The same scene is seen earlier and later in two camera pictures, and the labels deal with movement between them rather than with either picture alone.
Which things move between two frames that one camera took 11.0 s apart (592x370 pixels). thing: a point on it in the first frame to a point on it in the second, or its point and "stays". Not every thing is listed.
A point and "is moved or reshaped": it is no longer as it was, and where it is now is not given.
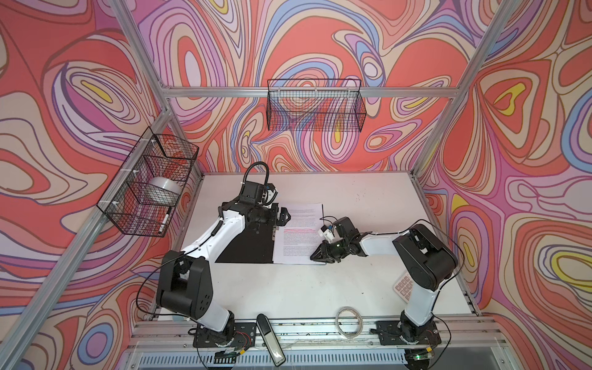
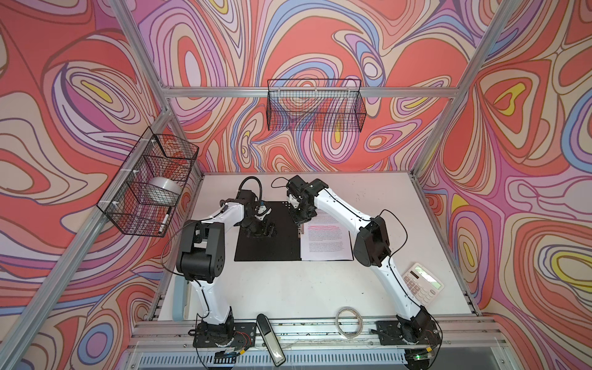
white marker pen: (163, 223) stays
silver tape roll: (166, 183) stays
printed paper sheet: (295, 242) is moved or reshaped
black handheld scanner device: (270, 339) stays
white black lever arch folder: (251, 247) is moved or reshaped
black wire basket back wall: (318, 105) stays
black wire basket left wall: (139, 200) stays
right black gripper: (326, 257) to (299, 220)
